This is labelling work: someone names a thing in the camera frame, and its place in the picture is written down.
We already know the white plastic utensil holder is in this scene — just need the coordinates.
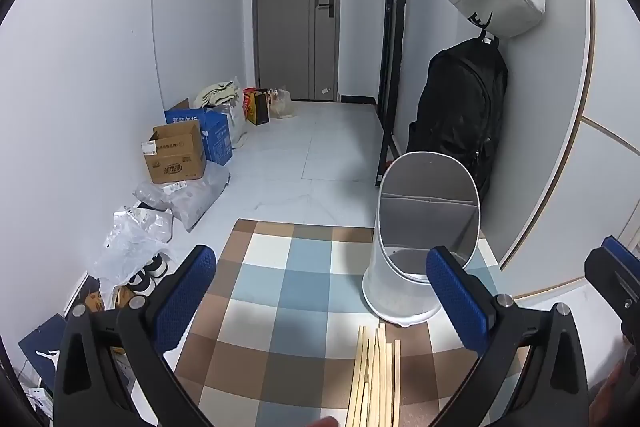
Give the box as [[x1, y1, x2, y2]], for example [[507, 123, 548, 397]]
[[361, 150, 482, 327]]

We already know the white black sneaker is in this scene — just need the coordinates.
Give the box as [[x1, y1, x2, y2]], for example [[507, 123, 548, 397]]
[[141, 254, 168, 280], [125, 271, 158, 297]]

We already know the blue cardboard box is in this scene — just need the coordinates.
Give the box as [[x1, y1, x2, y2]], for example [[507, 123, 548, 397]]
[[164, 98, 234, 166]]

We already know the clear crumpled plastic bag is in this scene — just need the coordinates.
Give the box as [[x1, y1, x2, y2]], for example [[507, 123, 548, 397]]
[[89, 203, 174, 310]]

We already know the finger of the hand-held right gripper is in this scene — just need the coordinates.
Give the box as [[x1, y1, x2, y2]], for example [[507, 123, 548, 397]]
[[584, 235, 640, 348]]

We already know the checkered floor mat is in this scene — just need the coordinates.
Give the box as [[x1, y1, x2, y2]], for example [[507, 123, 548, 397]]
[[172, 218, 538, 427]]

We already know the tangled cable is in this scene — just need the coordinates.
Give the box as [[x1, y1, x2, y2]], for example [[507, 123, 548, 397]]
[[17, 359, 55, 418]]

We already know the grey plastic parcel bag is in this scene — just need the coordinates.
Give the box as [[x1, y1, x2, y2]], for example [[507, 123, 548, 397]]
[[133, 161, 231, 234]]

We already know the black metal frame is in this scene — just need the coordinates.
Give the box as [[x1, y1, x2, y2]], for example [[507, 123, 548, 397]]
[[374, 0, 417, 188]]

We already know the navy shoe box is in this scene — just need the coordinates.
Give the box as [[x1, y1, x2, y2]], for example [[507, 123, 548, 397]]
[[18, 313, 68, 390]]

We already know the white plastic bag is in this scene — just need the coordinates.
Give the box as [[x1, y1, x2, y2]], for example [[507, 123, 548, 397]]
[[210, 79, 249, 148]]

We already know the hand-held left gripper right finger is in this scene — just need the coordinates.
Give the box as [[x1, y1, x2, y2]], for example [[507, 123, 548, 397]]
[[425, 246, 591, 427]]

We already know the black backpack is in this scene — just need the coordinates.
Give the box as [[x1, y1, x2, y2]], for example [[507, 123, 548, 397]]
[[406, 36, 509, 208]]

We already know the bundle of wooden chopsticks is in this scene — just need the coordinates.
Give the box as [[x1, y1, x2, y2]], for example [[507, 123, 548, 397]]
[[345, 323, 402, 427]]

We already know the red yellow paper bag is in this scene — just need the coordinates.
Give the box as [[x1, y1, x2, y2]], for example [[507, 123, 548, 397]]
[[243, 88, 271, 126]]

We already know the clear plastic food bag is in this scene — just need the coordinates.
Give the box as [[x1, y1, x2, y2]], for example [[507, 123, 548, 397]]
[[268, 88, 295, 119]]

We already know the person's right forearm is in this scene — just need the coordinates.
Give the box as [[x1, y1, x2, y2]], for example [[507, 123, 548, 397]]
[[589, 358, 632, 419]]

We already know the grey door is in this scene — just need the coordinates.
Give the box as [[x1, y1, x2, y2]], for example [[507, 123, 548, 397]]
[[253, 0, 344, 102]]

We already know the brown cardboard box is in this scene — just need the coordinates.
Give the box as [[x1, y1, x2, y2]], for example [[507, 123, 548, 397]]
[[141, 120, 207, 185]]

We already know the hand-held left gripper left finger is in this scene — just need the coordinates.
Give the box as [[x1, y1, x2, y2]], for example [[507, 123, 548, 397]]
[[52, 244, 218, 427]]

